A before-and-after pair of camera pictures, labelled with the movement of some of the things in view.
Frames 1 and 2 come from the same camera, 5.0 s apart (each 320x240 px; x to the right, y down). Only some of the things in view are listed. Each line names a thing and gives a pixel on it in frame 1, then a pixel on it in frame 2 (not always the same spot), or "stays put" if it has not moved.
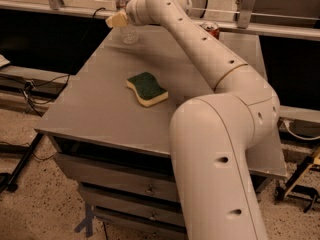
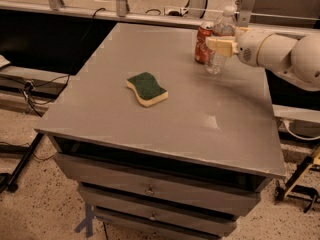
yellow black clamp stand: x=290 y=189 stays put
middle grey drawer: x=133 y=206 stays put
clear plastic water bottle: x=129 y=33 to x=223 y=26
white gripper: x=131 y=14 to x=247 y=47
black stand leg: x=6 y=180 stays put
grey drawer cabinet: x=110 y=130 stays put
